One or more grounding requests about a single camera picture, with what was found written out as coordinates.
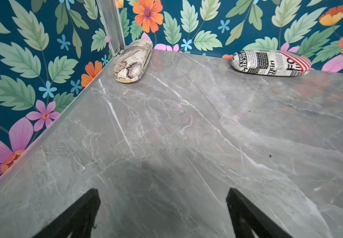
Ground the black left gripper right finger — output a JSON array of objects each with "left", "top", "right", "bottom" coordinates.
[{"left": 226, "top": 188, "right": 291, "bottom": 238}]

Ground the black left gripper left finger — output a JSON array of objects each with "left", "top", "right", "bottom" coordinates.
[{"left": 33, "top": 188, "right": 101, "bottom": 238}]

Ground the map print shoe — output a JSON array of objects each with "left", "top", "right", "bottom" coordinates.
[{"left": 113, "top": 39, "right": 153, "bottom": 84}]

